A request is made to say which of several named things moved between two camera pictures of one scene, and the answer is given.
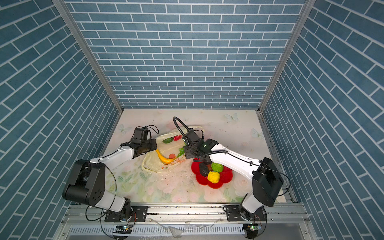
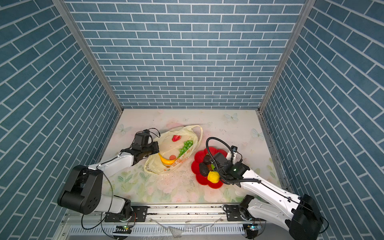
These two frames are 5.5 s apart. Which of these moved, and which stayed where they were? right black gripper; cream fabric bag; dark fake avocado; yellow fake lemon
Moved: right black gripper
Stayed: yellow fake lemon; dark fake avocado; cream fabric bag
